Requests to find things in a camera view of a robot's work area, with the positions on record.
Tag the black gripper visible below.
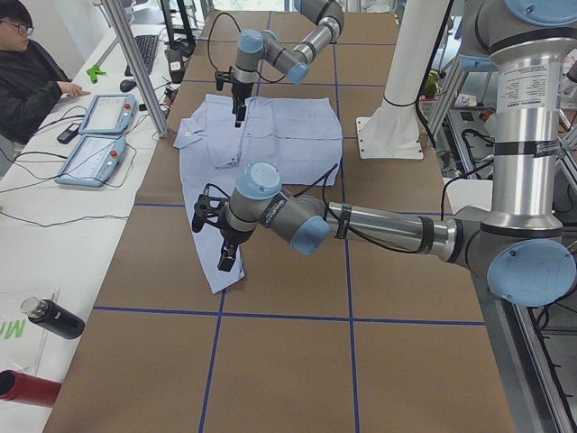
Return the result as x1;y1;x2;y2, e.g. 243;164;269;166
232;82;249;127
217;226;252;272

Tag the light blue striped shirt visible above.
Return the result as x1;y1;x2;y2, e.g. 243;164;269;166
173;93;343;295

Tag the black monitor stand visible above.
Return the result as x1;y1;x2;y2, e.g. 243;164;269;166
160;0;197;58

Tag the black keyboard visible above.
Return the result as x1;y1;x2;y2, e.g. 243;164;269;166
134;34;159;74

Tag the black computer mouse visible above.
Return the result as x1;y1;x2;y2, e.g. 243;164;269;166
119;79;137;93

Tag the upper blue teach pendant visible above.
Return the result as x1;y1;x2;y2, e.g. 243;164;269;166
78;93;138;135

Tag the blue teach pendant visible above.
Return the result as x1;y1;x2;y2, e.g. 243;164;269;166
78;93;138;135
55;134;126;188

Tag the green plastic clamp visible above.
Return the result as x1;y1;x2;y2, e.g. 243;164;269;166
86;64;107;84

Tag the lower blue teach pendant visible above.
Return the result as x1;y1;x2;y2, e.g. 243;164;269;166
55;134;126;188

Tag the black smartphone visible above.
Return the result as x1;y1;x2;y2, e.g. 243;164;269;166
56;123;80;144

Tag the black water bottle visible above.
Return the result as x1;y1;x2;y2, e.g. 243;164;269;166
21;297;86;340

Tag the seated person in black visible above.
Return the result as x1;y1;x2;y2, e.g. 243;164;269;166
1;1;89;144

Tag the red cylinder bottle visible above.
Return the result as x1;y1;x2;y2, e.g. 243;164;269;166
1;370;61;408

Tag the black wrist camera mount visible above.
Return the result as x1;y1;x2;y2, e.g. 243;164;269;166
215;66;234;91
191;183;230;233

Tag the aluminium frame post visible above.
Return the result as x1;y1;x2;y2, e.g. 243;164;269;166
101;0;169;138

